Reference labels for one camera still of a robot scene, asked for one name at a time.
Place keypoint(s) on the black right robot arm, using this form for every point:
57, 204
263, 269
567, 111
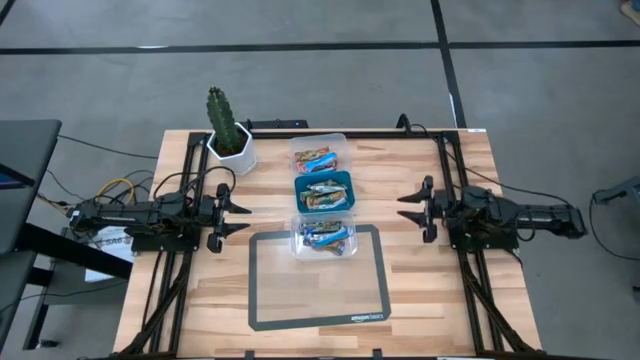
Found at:
540, 217

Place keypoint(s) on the grey desk top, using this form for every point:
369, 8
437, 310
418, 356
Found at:
12, 290
27, 175

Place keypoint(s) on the grey stand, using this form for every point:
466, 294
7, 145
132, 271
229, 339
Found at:
620, 190

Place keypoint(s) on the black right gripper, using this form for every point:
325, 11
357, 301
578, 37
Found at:
441, 205

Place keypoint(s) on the person's foot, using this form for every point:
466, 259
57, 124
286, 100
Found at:
631, 11

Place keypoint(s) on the teal plastic bin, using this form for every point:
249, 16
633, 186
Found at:
298, 179

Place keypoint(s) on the clear plastic bin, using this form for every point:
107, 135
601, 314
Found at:
352, 252
342, 142

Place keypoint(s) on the white paper sheet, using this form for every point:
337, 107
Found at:
100, 265

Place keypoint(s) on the translucent black-bordered baking mat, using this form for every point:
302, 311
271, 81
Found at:
310, 290

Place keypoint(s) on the small black object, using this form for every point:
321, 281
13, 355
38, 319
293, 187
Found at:
48, 343

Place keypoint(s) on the black frame foot bracket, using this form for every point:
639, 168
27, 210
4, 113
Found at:
249, 354
277, 124
377, 354

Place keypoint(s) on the black aluminium table frame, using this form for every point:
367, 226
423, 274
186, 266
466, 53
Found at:
350, 134

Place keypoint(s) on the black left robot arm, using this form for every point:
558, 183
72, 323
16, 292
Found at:
125, 215

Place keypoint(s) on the green cactus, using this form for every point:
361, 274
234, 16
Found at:
222, 120

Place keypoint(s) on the black desk leg beam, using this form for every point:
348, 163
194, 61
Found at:
75, 252

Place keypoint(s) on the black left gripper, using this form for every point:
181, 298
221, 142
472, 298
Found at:
220, 192

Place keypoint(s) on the white hexagonal plant pot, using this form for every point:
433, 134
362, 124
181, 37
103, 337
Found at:
240, 162

